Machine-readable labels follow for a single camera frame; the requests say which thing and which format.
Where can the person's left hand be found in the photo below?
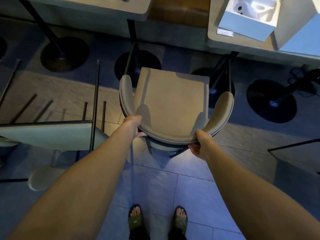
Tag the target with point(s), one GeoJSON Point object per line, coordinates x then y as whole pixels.
{"type": "Point", "coordinates": [130, 123]}

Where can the person's right hand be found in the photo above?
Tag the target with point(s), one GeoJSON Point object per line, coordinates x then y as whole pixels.
{"type": "Point", "coordinates": [203, 147]}

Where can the person's left thumb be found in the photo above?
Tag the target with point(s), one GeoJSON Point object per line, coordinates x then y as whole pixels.
{"type": "Point", "coordinates": [141, 134]}

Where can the person's right fingers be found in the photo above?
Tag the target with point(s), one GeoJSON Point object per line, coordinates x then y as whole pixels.
{"type": "Point", "coordinates": [194, 146]}

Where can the beige upholstered armchair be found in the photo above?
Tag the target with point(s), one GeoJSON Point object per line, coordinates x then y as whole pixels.
{"type": "Point", "coordinates": [172, 107]}

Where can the person's left forearm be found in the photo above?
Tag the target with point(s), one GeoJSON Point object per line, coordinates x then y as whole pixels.
{"type": "Point", "coordinates": [77, 187]}

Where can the person's right forearm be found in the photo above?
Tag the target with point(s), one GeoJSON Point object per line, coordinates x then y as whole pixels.
{"type": "Point", "coordinates": [257, 194]}

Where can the person's right foot in sandal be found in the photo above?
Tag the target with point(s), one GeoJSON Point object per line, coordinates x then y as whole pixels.
{"type": "Point", "coordinates": [179, 221]}

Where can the person's foot in sandal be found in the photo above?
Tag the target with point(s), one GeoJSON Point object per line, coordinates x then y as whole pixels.
{"type": "Point", "coordinates": [135, 219]}
{"type": "Point", "coordinates": [179, 221]}

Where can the person's left foot in sandal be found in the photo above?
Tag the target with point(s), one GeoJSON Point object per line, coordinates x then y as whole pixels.
{"type": "Point", "coordinates": [135, 219]}

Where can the small white card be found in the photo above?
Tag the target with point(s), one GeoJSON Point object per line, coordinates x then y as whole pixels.
{"type": "Point", "coordinates": [224, 32]}

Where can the brown bench seat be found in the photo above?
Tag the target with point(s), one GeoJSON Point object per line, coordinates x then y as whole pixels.
{"type": "Point", "coordinates": [180, 12]}

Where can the open white cardboard box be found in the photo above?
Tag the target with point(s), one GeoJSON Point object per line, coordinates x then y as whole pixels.
{"type": "Point", "coordinates": [250, 17]}

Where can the white box lid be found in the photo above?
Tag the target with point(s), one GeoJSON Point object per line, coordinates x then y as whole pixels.
{"type": "Point", "coordinates": [298, 27]}

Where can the black round pedestal base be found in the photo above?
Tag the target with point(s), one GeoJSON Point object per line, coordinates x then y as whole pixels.
{"type": "Point", "coordinates": [137, 67]}
{"type": "Point", "coordinates": [217, 84]}

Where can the grey chair with black frame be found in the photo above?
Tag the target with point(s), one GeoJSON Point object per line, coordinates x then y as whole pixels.
{"type": "Point", "coordinates": [50, 134]}

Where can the black metal chair frame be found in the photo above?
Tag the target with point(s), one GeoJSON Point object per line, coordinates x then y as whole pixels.
{"type": "Point", "coordinates": [295, 147]}

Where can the grey table with black pedestal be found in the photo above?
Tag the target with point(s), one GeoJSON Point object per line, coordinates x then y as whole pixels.
{"type": "Point", "coordinates": [82, 7]}
{"type": "Point", "coordinates": [257, 44]}

